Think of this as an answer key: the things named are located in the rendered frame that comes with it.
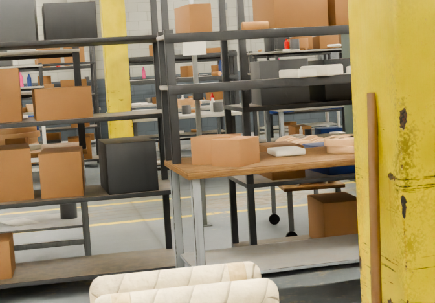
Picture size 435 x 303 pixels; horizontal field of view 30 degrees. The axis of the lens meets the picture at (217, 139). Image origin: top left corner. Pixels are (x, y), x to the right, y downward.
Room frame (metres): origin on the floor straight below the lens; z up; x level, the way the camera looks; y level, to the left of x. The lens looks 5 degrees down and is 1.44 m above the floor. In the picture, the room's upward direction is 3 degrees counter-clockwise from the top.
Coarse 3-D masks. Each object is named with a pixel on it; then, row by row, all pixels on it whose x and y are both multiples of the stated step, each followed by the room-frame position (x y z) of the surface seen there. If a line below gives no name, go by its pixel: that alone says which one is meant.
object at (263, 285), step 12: (168, 288) 0.84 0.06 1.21; (180, 288) 0.84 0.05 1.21; (192, 288) 0.84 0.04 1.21; (204, 288) 0.84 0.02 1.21; (216, 288) 0.84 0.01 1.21; (228, 288) 0.84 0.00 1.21; (240, 288) 0.84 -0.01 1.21; (252, 288) 0.84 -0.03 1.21; (264, 288) 0.84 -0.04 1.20; (276, 288) 0.85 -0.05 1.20; (96, 300) 0.82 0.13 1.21; (108, 300) 0.82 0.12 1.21; (120, 300) 0.82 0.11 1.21; (132, 300) 0.82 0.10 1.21; (144, 300) 0.82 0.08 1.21; (156, 300) 0.82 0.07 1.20; (168, 300) 0.82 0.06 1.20; (180, 300) 0.82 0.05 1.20; (192, 300) 0.83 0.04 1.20; (204, 300) 0.83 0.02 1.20; (216, 300) 0.83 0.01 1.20; (228, 300) 0.83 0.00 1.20; (240, 300) 0.83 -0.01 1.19; (252, 300) 0.84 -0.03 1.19
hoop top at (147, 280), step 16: (144, 272) 0.91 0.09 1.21; (160, 272) 0.91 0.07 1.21; (176, 272) 0.91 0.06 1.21; (192, 272) 0.92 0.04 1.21; (208, 272) 0.92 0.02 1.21; (224, 272) 0.92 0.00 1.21; (240, 272) 0.92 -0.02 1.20; (256, 272) 0.93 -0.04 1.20; (96, 288) 0.89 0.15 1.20; (112, 288) 0.89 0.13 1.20; (128, 288) 0.90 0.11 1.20; (144, 288) 0.90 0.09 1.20; (160, 288) 0.90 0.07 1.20
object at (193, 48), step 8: (192, 0) 7.47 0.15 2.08; (184, 48) 7.45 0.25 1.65; (192, 48) 7.46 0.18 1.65; (200, 48) 7.48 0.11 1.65; (192, 56) 7.47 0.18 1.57; (192, 64) 7.50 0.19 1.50; (200, 96) 7.41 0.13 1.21; (200, 112) 7.47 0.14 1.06; (200, 120) 7.47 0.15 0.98; (200, 128) 7.47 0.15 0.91; (208, 224) 7.50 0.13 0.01
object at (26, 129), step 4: (8, 128) 6.37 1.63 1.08; (12, 128) 6.36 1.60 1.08; (16, 128) 6.37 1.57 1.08; (20, 128) 6.39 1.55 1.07; (24, 128) 6.42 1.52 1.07; (28, 128) 6.46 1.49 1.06; (32, 128) 6.49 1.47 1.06; (36, 128) 6.57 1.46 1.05; (0, 132) 6.36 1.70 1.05; (4, 132) 6.35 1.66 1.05; (8, 132) 6.35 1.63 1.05; (12, 132) 6.35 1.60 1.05; (16, 132) 6.37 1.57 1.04; (20, 132) 6.39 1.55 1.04; (24, 132) 6.41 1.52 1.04
